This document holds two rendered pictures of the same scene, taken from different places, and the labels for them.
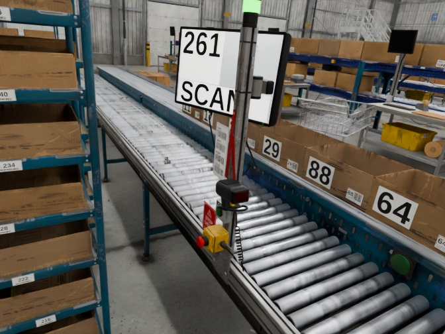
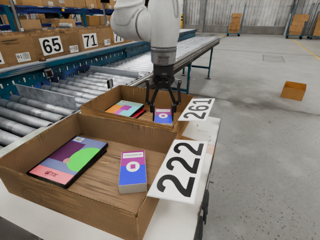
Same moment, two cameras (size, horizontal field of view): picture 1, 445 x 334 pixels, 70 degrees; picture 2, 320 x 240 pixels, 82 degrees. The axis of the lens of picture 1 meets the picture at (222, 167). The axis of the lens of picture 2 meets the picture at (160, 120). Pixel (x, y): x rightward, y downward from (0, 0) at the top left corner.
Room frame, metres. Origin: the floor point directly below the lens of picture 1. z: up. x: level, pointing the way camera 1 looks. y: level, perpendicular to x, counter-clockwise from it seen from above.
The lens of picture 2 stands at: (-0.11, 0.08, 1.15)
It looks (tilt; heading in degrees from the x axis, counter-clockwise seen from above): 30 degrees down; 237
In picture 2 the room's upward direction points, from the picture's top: straight up
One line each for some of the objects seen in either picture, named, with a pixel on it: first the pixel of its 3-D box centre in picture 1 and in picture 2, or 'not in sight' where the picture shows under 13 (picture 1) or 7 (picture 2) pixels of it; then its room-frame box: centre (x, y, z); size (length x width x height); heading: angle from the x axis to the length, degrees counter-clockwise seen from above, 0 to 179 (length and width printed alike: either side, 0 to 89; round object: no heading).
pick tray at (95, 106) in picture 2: not in sight; (141, 111); (-0.43, -0.55, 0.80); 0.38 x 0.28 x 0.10; 124
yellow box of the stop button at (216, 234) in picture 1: (218, 244); not in sight; (0.95, -0.01, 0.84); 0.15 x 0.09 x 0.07; 31
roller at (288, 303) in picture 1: (330, 286); not in sight; (0.92, -0.42, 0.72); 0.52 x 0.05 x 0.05; 121
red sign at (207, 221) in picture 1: (212, 224); not in sight; (1.06, 0.02, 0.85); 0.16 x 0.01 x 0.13; 31
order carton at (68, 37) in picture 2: not in sight; (46, 43); (-0.22, -1.65, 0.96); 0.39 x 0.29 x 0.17; 31
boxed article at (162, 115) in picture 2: not in sight; (163, 119); (-0.50, -0.48, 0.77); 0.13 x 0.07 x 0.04; 56
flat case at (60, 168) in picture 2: not in sight; (71, 157); (-0.13, -0.43, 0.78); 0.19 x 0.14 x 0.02; 37
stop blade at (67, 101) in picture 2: not in sight; (45, 97); (-0.10, -1.05, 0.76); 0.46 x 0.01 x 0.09; 121
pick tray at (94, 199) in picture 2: not in sight; (98, 160); (-0.19, -0.35, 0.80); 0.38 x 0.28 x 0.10; 127
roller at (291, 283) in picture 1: (316, 274); not in sight; (0.98, -0.39, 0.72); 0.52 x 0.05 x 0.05; 121
